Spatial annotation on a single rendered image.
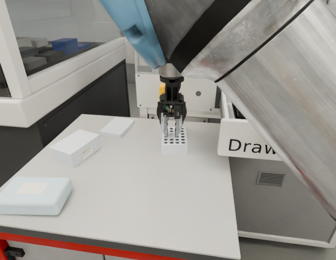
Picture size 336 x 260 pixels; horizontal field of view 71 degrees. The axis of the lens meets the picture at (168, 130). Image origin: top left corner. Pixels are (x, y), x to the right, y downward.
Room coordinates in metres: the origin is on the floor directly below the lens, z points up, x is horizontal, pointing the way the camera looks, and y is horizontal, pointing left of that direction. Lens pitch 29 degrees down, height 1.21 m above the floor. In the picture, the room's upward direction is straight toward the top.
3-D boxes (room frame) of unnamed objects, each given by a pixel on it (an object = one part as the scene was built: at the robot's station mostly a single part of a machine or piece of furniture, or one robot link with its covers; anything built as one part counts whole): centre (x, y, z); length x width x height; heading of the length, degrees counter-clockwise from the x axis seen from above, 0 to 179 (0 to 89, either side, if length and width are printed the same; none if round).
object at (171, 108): (0.67, -0.01, 0.95); 0.09 x 0.08 x 0.12; 0
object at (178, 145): (0.70, -0.02, 0.78); 0.12 x 0.08 x 0.04; 0
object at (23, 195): (0.43, 0.33, 0.78); 0.15 x 0.10 x 0.04; 88
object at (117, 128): (0.81, 0.19, 0.77); 0.13 x 0.09 x 0.02; 163
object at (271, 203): (1.32, -0.45, 0.40); 1.03 x 0.95 x 0.80; 81
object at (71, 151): (0.64, 0.29, 0.79); 0.13 x 0.09 x 0.05; 154
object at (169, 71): (0.67, -0.01, 1.03); 0.08 x 0.08 x 0.05
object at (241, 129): (0.54, -0.28, 0.87); 0.29 x 0.02 x 0.11; 81
